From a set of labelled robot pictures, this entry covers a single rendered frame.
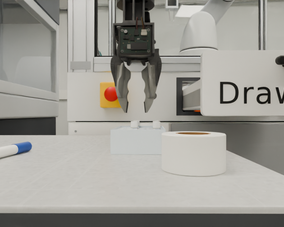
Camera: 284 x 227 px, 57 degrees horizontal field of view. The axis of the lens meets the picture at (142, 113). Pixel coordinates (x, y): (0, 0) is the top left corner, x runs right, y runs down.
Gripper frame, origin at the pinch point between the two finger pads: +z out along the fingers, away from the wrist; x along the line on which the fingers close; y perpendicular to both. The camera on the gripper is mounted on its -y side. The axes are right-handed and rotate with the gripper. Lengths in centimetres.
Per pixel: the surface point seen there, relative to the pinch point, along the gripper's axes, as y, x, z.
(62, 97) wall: -357, -139, -23
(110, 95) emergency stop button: -18.8, -8.1, -3.3
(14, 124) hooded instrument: -64, -59, 6
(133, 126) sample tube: 7.0, 0.0, 3.7
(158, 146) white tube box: 11.6, 4.0, 6.4
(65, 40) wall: -361, -137, -116
